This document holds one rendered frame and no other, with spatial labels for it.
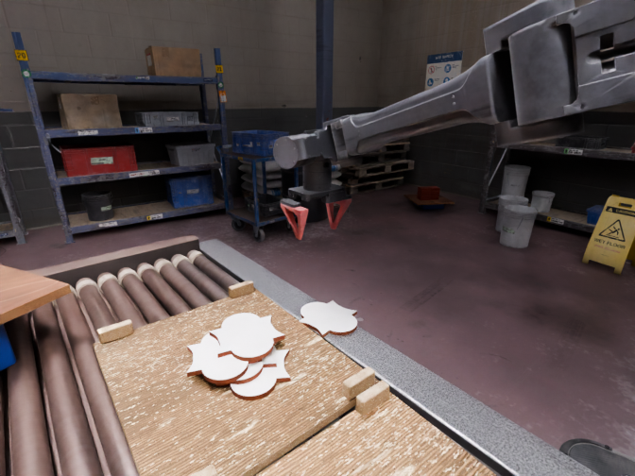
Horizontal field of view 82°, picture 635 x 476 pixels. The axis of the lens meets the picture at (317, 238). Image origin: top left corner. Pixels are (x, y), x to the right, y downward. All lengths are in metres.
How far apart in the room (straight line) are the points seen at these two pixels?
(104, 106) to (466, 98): 4.24
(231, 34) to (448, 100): 5.20
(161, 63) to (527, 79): 4.31
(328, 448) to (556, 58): 0.49
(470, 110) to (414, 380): 0.46
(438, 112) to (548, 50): 0.13
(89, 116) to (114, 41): 1.07
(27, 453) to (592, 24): 0.77
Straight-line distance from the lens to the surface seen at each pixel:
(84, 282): 1.13
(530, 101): 0.37
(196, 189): 4.72
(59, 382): 0.79
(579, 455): 1.69
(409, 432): 0.59
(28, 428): 0.73
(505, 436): 0.65
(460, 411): 0.66
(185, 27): 5.35
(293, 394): 0.62
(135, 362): 0.75
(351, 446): 0.56
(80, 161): 4.42
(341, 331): 0.77
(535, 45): 0.37
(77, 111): 4.45
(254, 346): 0.65
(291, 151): 0.64
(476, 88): 0.41
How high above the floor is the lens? 1.37
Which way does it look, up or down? 21 degrees down
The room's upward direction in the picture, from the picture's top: straight up
